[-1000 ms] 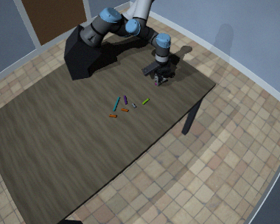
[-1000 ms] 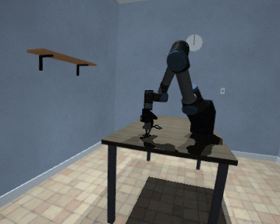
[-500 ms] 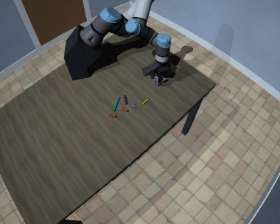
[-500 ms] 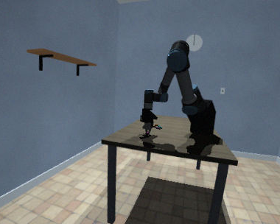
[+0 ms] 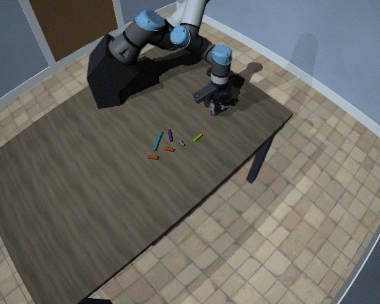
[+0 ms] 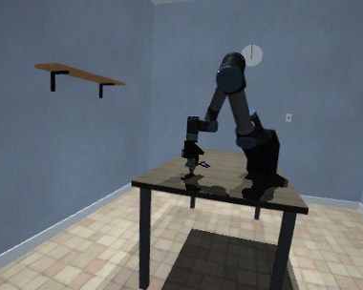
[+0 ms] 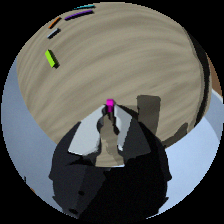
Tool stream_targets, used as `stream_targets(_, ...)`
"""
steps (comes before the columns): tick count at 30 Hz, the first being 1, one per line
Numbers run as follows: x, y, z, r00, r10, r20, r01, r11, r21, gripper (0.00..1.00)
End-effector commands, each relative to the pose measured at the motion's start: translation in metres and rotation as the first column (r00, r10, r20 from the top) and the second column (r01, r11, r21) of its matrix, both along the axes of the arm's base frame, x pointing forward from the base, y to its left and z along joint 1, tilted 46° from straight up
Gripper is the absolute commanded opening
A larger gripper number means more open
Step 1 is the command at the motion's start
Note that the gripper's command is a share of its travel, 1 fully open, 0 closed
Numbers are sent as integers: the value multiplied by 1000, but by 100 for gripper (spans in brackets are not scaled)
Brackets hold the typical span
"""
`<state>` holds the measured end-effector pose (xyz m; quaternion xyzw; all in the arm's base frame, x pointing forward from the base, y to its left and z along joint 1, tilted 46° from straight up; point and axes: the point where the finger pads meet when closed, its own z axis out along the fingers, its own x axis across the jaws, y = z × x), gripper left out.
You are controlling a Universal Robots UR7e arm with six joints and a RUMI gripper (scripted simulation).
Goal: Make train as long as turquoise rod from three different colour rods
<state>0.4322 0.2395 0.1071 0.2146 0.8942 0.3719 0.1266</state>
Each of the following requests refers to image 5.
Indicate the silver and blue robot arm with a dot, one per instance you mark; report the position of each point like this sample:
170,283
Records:
146,27

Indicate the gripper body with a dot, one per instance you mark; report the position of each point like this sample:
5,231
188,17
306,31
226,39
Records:
223,93

